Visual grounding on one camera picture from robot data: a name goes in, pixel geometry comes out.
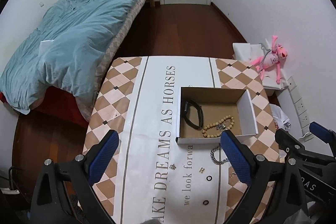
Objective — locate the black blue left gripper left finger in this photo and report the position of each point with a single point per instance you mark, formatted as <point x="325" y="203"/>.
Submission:
<point x="51" y="203"/>

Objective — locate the white plastic bag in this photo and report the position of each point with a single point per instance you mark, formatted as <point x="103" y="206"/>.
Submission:
<point x="280" y="118"/>

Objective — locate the bed with patterned mattress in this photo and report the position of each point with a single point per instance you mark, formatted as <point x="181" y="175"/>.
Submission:
<point x="115" y="29"/>

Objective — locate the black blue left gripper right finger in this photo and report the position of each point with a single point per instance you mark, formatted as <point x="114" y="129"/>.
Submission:
<point x="256" y="172"/>

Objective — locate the small gold brooch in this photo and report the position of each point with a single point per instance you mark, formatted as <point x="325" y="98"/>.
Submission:
<point x="173" y="167"/>

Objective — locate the white power strip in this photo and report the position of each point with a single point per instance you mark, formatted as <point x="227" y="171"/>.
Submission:
<point x="300" y="109"/>

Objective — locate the pink panther plush toy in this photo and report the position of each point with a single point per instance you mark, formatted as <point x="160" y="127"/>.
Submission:
<point x="272" y="58"/>

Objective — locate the white cardboard box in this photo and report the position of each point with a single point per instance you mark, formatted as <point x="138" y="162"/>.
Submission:
<point x="223" y="109"/>

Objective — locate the blue duvet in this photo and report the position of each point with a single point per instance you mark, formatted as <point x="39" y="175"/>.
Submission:
<point x="68" y="42"/>

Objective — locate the patterned tablecloth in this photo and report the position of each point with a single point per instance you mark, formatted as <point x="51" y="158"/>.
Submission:
<point x="139" y="99"/>

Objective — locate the black smart band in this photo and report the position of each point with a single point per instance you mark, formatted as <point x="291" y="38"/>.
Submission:
<point x="192" y="114"/>

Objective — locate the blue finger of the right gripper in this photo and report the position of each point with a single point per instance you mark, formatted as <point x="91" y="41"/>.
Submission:
<point x="324" y="134"/>

